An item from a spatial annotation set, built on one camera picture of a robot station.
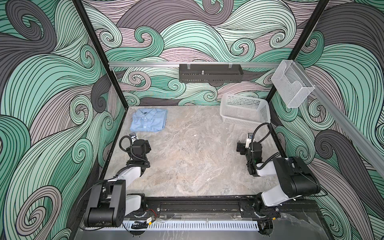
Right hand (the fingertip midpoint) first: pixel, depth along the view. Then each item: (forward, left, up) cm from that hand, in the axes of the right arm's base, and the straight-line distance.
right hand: (247, 141), depth 93 cm
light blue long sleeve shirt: (+18, +65, -1) cm, 67 cm away
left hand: (-4, +69, +5) cm, 69 cm away
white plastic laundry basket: (+32, -7, -5) cm, 33 cm away
